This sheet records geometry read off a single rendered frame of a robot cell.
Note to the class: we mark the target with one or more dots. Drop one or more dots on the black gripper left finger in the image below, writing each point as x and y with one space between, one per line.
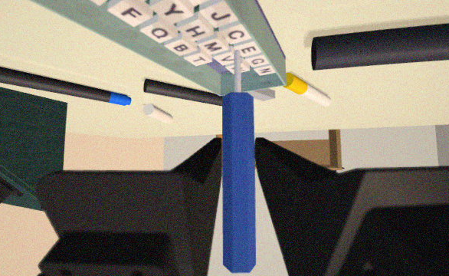
181 202

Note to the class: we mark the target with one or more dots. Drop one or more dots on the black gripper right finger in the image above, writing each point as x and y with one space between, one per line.
316 212

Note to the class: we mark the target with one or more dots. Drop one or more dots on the blue stylus with white tip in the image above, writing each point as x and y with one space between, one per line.
238 177

